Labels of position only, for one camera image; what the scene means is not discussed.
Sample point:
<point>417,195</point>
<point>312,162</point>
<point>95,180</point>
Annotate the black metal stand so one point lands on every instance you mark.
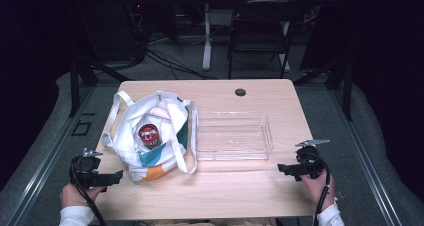
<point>347,86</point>
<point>75,86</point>

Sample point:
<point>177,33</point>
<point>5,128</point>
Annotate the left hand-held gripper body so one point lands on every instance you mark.
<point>84,167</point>

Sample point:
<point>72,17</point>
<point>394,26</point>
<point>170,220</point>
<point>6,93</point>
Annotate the clear plastic tray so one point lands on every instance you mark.
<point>233,137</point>

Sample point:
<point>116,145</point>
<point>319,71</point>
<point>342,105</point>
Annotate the aluminium frame rail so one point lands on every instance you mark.
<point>43,166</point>
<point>366,159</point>

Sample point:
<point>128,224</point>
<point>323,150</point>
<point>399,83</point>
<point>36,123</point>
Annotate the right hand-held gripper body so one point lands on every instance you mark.
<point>310,162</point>

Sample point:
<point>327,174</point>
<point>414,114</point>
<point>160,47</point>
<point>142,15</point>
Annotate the person's left hand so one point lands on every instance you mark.
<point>75,196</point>

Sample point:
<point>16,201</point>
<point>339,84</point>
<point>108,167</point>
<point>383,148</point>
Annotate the person's right hand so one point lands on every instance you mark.
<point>316,189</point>

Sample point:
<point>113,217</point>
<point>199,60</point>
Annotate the black folding chair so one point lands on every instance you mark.
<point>260,36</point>

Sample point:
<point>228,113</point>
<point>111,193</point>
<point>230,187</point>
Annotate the red can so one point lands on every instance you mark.
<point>149,136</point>

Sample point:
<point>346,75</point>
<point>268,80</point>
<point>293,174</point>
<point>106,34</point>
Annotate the white teal orange tote bag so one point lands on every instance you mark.
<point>131,152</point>

